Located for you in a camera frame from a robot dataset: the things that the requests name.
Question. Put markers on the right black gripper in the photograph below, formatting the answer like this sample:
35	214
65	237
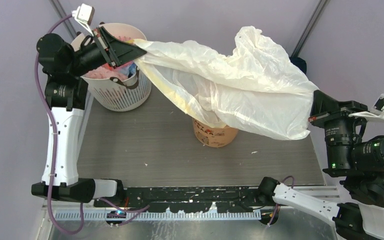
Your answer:
322	105

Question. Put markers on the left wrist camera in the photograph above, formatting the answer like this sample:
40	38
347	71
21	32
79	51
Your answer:
83	15

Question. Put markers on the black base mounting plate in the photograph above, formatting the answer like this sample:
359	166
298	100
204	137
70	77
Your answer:
227	199

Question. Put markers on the aluminium rail frame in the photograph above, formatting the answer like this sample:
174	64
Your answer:
97	211

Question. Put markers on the pale yellow trash bag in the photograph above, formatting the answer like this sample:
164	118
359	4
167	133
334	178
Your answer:
256	89

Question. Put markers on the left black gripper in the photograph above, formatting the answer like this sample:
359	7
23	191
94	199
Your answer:
118	52

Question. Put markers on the pink plastic trash bag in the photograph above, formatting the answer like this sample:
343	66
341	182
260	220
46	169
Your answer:
104	72

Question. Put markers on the orange plastic trash bin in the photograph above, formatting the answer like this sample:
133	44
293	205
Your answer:
213	137

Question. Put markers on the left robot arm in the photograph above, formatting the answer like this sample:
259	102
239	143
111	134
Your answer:
64	98

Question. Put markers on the red plastic trash bag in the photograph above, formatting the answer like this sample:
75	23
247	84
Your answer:
125	39

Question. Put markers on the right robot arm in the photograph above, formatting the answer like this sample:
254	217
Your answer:
359	164

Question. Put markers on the navy blue cloth garment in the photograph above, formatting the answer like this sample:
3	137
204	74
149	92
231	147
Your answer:
299	63

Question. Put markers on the white slotted laundry basket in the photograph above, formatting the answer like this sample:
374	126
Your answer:
121	95

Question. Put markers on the blue plastic trash bag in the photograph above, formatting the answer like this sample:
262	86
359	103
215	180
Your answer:
128	70

